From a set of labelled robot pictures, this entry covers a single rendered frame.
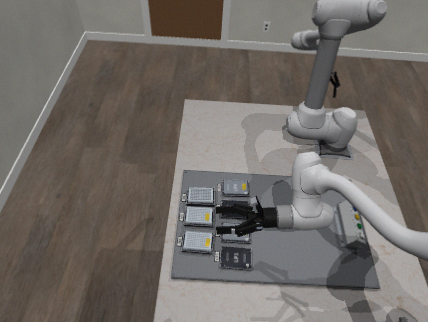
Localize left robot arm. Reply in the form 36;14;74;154
275;152;428;261

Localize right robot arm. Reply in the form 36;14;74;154
286;0;387;157

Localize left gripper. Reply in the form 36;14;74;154
216;203;277;237

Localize white operator button panel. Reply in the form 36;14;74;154
333;200;366;248

